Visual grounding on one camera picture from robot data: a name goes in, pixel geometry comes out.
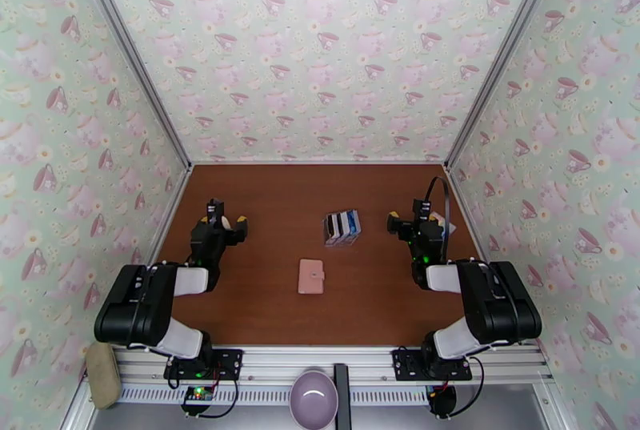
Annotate clear acrylic card stand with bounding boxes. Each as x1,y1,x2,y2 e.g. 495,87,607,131
322,209,362,248

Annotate pink card holder wallet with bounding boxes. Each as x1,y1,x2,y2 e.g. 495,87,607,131
298,258,326,295

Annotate green circuit board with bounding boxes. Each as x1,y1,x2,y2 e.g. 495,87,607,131
182,385,217,405

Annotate beige fabric pouch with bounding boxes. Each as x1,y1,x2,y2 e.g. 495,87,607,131
85,340,122,410

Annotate purple bowl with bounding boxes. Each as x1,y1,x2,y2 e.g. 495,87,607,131
289,368,339,430

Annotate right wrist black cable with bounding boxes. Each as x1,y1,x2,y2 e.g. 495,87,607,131
423,176,452,264

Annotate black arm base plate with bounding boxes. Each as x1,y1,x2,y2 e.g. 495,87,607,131
163,348,244,381
391,348,474,383

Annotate aluminium frame rail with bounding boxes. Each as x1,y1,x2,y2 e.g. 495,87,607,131
112,345,556,386

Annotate black base cable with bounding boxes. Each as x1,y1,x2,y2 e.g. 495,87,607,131
179,378,241,419
439,356,486,418

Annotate perforated metal cable tray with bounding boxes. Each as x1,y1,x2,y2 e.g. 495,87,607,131
119,385,436,406

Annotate black upright post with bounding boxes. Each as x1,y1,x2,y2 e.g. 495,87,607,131
333,364,351,430

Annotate aluminium corner post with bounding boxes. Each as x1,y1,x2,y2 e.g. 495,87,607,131
443,0,572,171
67,0,194,171

